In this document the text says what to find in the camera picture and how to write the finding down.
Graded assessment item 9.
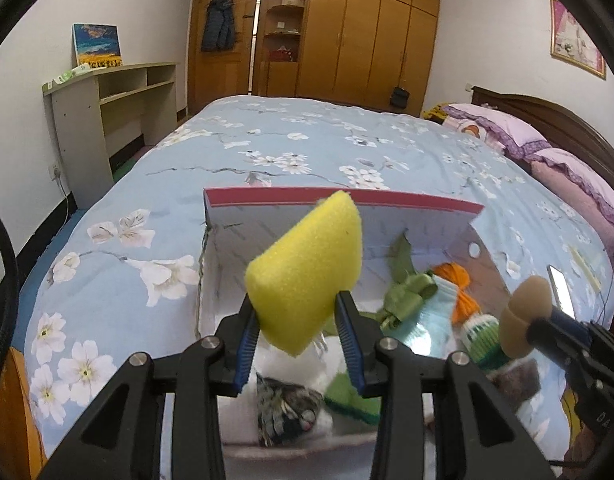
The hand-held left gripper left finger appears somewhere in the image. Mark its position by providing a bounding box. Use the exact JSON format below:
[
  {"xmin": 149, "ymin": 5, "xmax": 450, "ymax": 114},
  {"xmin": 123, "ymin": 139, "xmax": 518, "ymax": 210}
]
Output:
[{"xmin": 37, "ymin": 292, "xmax": 262, "ymax": 480}]

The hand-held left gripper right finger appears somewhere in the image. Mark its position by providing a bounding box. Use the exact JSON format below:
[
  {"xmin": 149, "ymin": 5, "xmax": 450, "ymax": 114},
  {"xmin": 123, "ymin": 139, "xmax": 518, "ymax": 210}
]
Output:
[{"xmin": 335, "ymin": 290, "xmax": 558, "ymax": 480}]

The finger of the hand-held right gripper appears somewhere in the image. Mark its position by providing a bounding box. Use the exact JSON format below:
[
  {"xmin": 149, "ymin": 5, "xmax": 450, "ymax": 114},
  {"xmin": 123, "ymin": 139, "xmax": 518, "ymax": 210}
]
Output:
[{"xmin": 525, "ymin": 305, "xmax": 595, "ymax": 362}]

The beige makeup sponge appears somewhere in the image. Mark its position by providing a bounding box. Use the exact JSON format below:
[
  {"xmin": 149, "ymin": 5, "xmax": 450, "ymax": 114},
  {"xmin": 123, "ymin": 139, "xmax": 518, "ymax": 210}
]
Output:
[{"xmin": 499, "ymin": 275, "xmax": 554, "ymax": 359}]

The white green sock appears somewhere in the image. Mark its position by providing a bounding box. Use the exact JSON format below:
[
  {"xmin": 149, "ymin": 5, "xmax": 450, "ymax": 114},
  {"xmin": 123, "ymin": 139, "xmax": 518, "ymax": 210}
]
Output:
[{"xmin": 459, "ymin": 312, "xmax": 510, "ymax": 372}]

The black patterned cloth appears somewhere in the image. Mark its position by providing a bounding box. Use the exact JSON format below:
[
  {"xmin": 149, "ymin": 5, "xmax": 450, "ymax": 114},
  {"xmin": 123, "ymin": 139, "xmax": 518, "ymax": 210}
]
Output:
[{"xmin": 256, "ymin": 372, "xmax": 324, "ymax": 449}]

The green ribbon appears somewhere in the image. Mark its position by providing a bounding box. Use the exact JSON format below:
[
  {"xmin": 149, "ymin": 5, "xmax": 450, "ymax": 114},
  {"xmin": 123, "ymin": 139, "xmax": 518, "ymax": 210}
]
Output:
[{"xmin": 359, "ymin": 232, "xmax": 440, "ymax": 332}]

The blue face mask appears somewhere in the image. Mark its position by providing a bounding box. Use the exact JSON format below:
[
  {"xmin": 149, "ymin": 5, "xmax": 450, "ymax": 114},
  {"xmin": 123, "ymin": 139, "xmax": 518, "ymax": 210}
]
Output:
[{"xmin": 387, "ymin": 277, "xmax": 460, "ymax": 359}]

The yellow sponge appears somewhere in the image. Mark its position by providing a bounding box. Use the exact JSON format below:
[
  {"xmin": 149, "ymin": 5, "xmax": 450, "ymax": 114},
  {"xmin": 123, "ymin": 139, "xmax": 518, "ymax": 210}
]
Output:
[{"xmin": 244, "ymin": 190, "xmax": 364, "ymax": 358}]

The orange sock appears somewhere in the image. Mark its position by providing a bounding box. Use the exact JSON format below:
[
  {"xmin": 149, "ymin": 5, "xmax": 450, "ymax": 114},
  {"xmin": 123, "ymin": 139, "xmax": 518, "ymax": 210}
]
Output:
[{"xmin": 432, "ymin": 262, "xmax": 484, "ymax": 324}]

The white cardboard box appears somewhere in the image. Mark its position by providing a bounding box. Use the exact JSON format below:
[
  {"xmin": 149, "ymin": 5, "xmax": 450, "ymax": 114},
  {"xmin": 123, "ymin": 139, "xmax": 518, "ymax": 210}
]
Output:
[{"xmin": 193, "ymin": 186, "xmax": 518, "ymax": 463}]

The smartphone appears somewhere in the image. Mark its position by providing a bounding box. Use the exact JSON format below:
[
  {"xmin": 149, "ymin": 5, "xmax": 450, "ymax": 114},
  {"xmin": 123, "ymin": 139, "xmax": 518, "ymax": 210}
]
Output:
[{"xmin": 547, "ymin": 265, "xmax": 576, "ymax": 319}]

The grey scouring pad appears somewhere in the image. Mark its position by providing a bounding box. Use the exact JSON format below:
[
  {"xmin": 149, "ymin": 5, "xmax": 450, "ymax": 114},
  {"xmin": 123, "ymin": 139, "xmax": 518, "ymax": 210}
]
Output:
[{"xmin": 492, "ymin": 359, "xmax": 542, "ymax": 407}]

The beige strip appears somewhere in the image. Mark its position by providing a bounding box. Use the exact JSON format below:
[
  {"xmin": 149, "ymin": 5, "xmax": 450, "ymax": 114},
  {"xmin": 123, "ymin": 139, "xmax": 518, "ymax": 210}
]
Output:
[{"xmin": 568, "ymin": 245, "xmax": 604, "ymax": 292}]

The pink ruffled pillow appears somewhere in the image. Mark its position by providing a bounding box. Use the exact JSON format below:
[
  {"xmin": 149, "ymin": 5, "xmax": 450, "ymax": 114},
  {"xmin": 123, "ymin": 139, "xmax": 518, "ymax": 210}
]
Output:
[
  {"xmin": 527, "ymin": 147, "xmax": 614, "ymax": 242},
  {"xmin": 443, "ymin": 103, "xmax": 550, "ymax": 159}
]

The blue floral blanket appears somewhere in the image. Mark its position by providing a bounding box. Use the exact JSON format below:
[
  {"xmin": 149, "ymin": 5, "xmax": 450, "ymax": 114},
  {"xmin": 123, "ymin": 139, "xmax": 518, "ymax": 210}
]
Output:
[{"xmin": 17, "ymin": 94, "xmax": 614, "ymax": 480}]

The dark wooden headboard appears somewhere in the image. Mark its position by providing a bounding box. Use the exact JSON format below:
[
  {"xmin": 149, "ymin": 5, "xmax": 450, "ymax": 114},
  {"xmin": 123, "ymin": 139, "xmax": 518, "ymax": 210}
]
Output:
[{"xmin": 471, "ymin": 85, "xmax": 614, "ymax": 197}]

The wooden cabinet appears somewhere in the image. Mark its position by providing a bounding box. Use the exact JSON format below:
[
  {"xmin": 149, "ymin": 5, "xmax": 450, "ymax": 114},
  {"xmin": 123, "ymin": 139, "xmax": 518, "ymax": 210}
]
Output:
[{"xmin": 0, "ymin": 317, "xmax": 48, "ymax": 480}]

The beige shelf desk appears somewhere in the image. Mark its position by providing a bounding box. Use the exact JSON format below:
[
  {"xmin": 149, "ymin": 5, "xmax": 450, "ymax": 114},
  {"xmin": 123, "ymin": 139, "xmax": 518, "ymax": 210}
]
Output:
[{"xmin": 43, "ymin": 62, "xmax": 180, "ymax": 211}]

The wooden wardrobe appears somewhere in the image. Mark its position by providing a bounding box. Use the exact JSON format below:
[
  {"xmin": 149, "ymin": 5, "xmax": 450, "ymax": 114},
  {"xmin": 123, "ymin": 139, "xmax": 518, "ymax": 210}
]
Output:
[{"xmin": 181, "ymin": 0, "xmax": 442, "ymax": 117}]

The green white packet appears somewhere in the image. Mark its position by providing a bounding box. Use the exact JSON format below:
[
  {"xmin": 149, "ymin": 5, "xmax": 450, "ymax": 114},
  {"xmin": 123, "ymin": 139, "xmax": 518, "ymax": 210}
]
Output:
[{"xmin": 49, "ymin": 66, "xmax": 96, "ymax": 89}]

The dark hanging jacket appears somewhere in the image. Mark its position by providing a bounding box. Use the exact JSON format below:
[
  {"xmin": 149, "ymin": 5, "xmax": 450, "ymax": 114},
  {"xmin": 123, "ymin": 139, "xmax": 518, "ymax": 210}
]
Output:
[{"xmin": 201, "ymin": 0, "xmax": 237, "ymax": 53}]

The blue yellow painting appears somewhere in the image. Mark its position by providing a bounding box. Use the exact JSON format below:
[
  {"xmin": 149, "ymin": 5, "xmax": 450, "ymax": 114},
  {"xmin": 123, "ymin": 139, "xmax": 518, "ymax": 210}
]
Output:
[{"xmin": 73, "ymin": 23, "xmax": 124, "ymax": 70}]

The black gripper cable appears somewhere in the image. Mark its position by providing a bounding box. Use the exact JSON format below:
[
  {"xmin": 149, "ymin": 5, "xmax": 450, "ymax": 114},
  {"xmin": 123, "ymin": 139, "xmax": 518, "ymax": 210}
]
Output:
[{"xmin": 0, "ymin": 202, "xmax": 24, "ymax": 403}]

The framed wall picture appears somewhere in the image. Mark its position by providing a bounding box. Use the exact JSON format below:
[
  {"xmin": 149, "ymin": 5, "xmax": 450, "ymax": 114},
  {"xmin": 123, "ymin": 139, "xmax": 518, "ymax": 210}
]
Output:
[{"xmin": 550, "ymin": 0, "xmax": 608, "ymax": 80}]

